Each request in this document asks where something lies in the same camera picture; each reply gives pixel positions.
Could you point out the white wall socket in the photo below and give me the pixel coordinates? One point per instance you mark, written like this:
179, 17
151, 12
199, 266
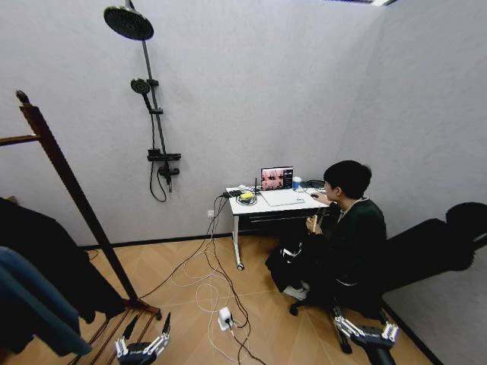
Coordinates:
210, 213

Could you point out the person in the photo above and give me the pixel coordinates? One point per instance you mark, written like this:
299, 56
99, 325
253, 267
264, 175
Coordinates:
342, 243

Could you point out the black hand shower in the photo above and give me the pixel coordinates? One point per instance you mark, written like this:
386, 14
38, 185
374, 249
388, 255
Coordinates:
140, 86

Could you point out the white blue cup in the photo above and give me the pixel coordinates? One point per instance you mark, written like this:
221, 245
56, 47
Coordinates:
296, 184

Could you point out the black antenna router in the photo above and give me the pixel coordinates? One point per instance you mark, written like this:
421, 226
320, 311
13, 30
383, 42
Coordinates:
256, 185

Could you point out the brown wooden garment rack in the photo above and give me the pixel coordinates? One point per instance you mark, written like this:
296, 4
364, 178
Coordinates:
72, 182

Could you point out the blue hanging garment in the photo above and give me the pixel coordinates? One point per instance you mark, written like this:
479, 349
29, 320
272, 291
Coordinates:
30, 300

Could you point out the black shower riser rail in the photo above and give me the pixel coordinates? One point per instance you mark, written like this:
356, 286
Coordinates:
154, 99

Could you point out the white rolling desk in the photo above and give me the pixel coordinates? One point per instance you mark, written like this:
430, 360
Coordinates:
274, 211

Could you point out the white floor power strip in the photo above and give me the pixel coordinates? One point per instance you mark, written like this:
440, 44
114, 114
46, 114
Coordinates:
225, 317

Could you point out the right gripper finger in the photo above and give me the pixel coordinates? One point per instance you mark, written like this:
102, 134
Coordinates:
389, 330
343, 325

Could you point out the black power adapter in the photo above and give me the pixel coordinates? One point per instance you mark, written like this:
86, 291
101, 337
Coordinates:
227, 194

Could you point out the black shower mixer tap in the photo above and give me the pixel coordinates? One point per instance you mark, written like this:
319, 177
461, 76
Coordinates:
164, 156

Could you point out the black handheld device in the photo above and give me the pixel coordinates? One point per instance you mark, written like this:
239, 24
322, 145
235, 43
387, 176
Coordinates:
320, 217

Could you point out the round black rain shower head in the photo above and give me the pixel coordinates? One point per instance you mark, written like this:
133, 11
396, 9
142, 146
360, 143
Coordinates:
128, 23

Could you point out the black hanging garment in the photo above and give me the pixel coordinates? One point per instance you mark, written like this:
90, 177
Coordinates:
49, 251

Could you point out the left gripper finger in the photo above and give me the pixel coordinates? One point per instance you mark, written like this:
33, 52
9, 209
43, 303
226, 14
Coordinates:
128, 331
163, 334

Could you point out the silver open laptop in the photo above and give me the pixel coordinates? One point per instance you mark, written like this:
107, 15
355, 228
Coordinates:
283, 195

